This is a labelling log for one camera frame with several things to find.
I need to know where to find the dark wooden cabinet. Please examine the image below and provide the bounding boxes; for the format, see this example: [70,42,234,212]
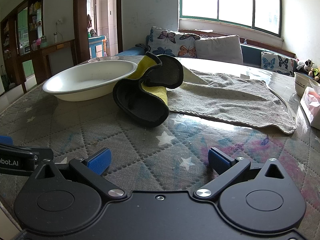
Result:
[0,0,78,95]

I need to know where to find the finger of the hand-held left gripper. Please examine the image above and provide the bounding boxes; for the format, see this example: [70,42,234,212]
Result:
[0,135,54,167]

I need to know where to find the green framed window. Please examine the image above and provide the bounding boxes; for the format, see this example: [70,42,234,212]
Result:
[179,0,282,35]

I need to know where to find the grey towel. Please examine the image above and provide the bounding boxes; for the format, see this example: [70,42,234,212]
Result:
[167,65,297,137]

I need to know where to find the pink tissue pack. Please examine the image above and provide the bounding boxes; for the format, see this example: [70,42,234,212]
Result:
[299,82,320,130]

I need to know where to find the black and white cow plush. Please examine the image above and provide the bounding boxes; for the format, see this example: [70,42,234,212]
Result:
[296,59,314,74]

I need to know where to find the blue kitchen cabinet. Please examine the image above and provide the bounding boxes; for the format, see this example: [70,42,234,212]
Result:
[89,36,110,58]

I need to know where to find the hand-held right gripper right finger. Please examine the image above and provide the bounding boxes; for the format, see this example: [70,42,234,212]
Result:
[193,147,292,201]

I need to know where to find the wooden door frame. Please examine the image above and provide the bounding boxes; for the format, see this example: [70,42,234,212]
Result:
[73,0,123,64]

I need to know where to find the brown and green plush toy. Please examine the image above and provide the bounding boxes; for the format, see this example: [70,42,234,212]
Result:
[309,67,320,82]

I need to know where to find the blue sofa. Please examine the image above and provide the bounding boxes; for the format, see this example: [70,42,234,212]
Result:
[114,31,298,68]

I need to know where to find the small butterfly print pillow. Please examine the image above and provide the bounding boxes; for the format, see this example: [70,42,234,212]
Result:
[260,51,297,77]

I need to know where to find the plain white pillow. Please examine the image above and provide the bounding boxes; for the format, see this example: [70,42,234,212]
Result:
[194,35,244,65]

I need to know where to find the small white patterned bowl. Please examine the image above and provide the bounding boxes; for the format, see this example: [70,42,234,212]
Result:
[294,72,313,97]

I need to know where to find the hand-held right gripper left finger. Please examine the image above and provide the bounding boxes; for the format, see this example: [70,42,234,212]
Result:
[30,148,127,200]

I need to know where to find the large butterfly print pillow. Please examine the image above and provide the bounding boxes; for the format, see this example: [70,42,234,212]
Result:
[147,26,202,58]

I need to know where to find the glass plate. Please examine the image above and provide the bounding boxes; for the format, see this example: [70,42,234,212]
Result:
[88,57,120,63]

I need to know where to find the yellow and black cleaning cloth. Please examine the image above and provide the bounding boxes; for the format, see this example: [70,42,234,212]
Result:
[112,52,185,127]

